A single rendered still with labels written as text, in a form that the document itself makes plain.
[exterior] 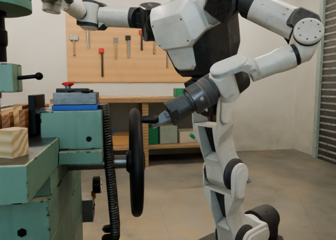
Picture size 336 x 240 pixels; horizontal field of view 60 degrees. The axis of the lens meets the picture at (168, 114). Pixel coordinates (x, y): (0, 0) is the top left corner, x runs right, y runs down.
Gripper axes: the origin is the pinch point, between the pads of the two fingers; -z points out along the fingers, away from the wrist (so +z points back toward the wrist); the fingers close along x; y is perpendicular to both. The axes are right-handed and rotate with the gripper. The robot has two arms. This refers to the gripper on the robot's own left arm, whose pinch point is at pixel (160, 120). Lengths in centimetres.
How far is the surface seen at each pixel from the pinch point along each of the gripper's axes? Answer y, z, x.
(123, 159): -5.6, -14.2, -6.8
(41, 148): -0.9, -23.1, -31.6
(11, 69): 23.9, -24.9, -22.1
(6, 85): 21.5, -27.8, -21.1
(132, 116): 1.0, -6.1, -14.3
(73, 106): 7.8, -16.2, -21.6
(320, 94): -9, 219, 301
